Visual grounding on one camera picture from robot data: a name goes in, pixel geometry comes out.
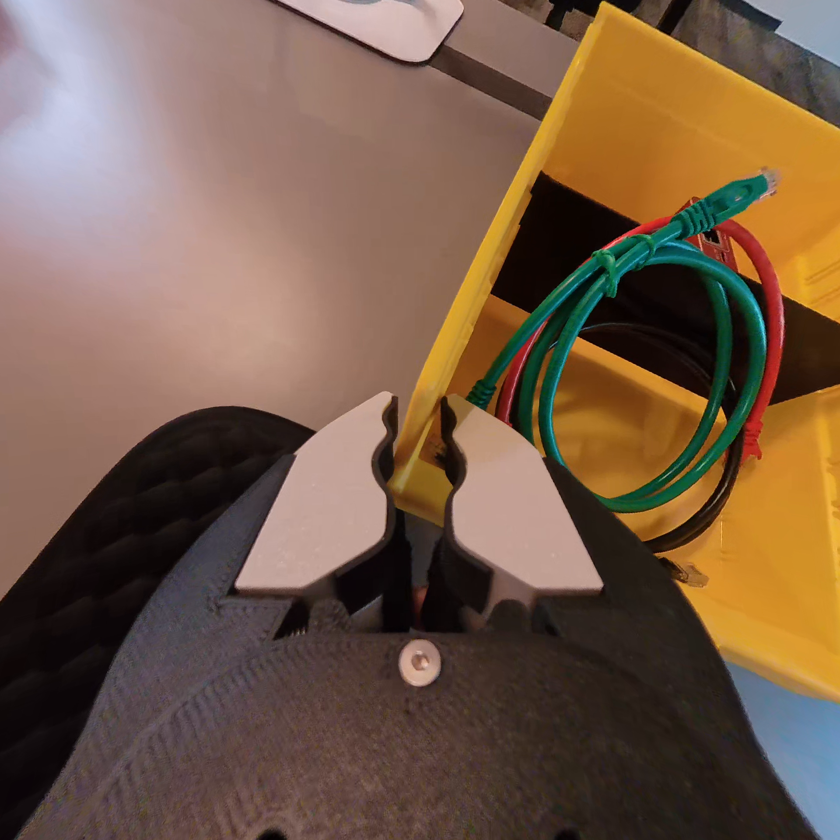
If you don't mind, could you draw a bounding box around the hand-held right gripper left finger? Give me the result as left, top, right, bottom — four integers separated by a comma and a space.
234, 392, 399, 597

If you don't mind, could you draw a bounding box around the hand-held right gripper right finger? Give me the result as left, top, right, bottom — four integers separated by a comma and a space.
438, 394, 605, 609

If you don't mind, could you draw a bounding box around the black cable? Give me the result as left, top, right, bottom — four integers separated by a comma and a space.
551, 322, 747, 589

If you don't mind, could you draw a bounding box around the red ethernet cable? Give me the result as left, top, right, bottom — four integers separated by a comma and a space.
495, 213, 787, 468

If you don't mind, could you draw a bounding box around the red ethernet splitter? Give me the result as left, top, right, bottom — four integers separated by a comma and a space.
686, 197, 740, 265

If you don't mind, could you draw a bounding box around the green ethernet cable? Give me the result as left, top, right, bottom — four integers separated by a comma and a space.
465, 167, 783, 515

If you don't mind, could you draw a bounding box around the yellow plastic bin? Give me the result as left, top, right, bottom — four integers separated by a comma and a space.
387, 0, 840, 703

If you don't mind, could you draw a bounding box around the black bin divider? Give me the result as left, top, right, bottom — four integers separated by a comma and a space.
492, 172, 840, 406

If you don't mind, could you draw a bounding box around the white document stand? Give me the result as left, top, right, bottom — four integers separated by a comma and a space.
272, 0, 466, 65

